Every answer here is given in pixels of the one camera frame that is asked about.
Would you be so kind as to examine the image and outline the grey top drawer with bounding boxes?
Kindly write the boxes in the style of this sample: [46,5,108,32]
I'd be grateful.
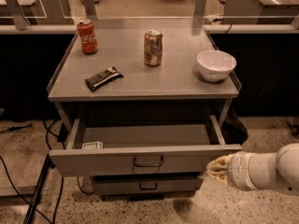
[50,118,242,176]

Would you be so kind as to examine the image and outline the grey drawer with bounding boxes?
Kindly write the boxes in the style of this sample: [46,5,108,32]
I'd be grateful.
[92,173,203,196]
[50,118,242,176]

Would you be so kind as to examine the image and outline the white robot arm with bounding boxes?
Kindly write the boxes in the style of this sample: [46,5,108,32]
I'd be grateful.
[206,143,299,196]

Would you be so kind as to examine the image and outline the grey bottom drawer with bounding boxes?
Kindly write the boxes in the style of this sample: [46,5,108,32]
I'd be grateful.
[92,173,203,196]

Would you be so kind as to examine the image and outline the white card in drawer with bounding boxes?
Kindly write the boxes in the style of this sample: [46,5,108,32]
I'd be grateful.
[82,142,103,149]

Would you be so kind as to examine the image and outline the grey metal cabinet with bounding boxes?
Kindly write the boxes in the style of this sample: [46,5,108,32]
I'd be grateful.
[46,16,243,201]

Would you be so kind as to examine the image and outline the white bowl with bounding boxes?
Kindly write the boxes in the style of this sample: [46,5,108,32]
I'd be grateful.
[197,50,236,82]

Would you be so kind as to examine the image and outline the orange patterned can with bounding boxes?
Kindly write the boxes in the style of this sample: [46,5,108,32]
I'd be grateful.
[144,29,163,66]

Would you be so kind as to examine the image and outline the dark snack bar wrapper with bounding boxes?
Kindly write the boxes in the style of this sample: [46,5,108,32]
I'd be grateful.
[85,67,123,91]

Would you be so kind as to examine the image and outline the grey desk right background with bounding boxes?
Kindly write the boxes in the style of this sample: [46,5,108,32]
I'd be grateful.
[221,0,299,24]

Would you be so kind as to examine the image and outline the grey desk background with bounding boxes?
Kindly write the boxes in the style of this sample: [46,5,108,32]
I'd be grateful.
[221,0,299,24]
[16,0,74,25]

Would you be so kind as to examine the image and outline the red cola can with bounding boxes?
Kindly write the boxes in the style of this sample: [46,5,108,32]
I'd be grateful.
[77,19,97,54]

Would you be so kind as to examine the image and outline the grey desk left background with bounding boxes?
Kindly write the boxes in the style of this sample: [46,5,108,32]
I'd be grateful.
[16,0,74,25]

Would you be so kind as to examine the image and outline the black floor rail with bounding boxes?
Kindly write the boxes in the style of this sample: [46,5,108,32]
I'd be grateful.
[23,155,51,224]

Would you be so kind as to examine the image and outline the black floor cable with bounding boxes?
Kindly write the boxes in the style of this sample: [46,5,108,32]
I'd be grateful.
[0,119,94,224]

